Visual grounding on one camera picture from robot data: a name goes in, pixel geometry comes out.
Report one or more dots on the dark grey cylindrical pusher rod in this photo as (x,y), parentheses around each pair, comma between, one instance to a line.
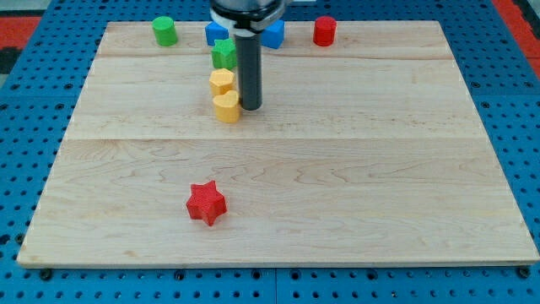
(249,69)

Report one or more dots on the green star block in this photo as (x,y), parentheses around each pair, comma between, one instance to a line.
(224,54)

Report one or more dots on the red star block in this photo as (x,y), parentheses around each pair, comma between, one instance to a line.
(206,203)

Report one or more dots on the blue block right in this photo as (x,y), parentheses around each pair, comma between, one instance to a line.
(273,35)

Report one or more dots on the blue block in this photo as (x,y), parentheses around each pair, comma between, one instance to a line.
(214,31)
(273,35)

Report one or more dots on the blue block left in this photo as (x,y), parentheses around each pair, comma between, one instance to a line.
(214,31)

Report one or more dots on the yellow hexagon block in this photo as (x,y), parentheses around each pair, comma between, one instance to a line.
(221,81)

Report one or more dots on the yellow heart block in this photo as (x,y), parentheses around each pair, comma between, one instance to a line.
(227,107)

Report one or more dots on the red cylinder block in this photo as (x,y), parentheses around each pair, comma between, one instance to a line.
(325,28)

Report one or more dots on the green cylinder block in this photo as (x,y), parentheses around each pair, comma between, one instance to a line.
(164,31)

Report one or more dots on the wooden board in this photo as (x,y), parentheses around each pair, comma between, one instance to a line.
(366,153)

